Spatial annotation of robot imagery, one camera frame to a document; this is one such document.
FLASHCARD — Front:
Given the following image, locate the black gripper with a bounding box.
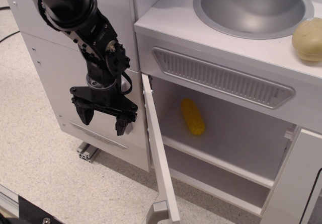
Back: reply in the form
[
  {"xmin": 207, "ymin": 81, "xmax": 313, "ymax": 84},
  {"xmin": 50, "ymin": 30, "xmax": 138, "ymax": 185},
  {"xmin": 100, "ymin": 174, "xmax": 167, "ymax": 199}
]
[{"xmin": 70, "ymin": 87, "xmax": 138, "ymax": 136}]

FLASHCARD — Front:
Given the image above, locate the white cabinet door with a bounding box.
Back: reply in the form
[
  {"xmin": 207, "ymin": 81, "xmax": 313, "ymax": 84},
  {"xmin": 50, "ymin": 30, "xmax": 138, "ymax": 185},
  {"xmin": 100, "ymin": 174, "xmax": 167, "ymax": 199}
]
[
  {"xmin": 142, "ymin": 74, "xmax": 180, "ymax": 223},
  {"xmin": 261, "ymin": 128, "xmax": 321, "ymax": 223}
]

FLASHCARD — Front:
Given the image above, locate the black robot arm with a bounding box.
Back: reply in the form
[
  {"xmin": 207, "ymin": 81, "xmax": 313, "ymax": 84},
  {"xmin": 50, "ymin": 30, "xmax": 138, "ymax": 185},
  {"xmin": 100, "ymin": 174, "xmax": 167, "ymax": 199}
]
[{"xmin": 34, "ymin": 0, "xmax": 138, "ymax": 136}]

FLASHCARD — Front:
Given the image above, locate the white toy kitchen cabinet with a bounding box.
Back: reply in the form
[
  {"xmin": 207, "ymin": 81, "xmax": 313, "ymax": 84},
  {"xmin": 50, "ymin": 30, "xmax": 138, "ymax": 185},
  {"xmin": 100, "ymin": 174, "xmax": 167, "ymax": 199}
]
[{"xmin": 135, "ymin": 0, "xmax": 321, "ymax": 223}]

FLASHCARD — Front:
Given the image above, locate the yellow toy corn cob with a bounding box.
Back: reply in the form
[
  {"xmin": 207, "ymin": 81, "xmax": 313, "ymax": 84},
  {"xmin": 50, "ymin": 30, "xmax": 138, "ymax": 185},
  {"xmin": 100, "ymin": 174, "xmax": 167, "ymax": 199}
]
[{"xmin": 181, "ymin": 98, "xmax": 205, "ymax": 135}]

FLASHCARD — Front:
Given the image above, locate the grey vent grille panel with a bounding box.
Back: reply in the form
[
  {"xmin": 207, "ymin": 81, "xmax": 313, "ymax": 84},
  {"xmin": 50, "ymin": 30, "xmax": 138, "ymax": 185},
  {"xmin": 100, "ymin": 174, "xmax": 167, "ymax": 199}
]
[{"xmin": 151, "ymin": 47, "xmax": 295, "ymax": 109}]

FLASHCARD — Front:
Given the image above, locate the silver sink bowl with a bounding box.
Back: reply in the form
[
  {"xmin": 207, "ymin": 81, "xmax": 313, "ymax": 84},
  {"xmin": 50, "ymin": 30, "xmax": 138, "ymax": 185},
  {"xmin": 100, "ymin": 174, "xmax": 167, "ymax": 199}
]
[{"xmin": 193, "ymin": 0, "xmax": 314, "ymax": 40}]

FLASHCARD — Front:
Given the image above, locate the beige toy potato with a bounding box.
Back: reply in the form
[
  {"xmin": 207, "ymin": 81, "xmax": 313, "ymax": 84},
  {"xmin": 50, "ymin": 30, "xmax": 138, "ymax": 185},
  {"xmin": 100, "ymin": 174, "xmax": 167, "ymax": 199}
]
[{"xmin": 292, "ymin": 18, "xmax": 321, "ymax": 62}]

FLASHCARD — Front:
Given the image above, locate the aluminium extrusion rail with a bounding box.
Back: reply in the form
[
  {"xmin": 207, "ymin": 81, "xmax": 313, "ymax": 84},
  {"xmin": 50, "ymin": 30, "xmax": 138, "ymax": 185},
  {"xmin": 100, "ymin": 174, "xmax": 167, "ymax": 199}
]
[{"xmin": 76, "ymin": 142, "xmax": 101, "ymax": 163}]

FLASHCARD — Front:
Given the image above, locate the grey cabinet door handle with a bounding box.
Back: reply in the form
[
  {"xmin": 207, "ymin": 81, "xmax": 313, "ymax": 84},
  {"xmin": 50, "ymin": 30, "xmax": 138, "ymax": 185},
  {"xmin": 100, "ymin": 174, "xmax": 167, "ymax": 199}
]
[{"xmin": 145, "ymin": 200, "xmax": 169, "ymax": 224}]

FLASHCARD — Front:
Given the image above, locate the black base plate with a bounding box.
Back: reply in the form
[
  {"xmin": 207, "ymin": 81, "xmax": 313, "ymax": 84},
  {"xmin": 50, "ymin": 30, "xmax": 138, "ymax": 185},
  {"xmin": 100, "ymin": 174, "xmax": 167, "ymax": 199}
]
[{"xmin": 1, "ymin": 196, "xmax": 62, "ymax": 224}]

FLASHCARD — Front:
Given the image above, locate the black floor cable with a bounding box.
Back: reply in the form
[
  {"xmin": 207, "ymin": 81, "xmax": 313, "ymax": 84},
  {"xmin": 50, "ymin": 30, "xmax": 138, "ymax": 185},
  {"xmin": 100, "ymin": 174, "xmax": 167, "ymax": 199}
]
[{"xmin": 0, "ymin": 6, "xmax": 21, "ymax": 43}]

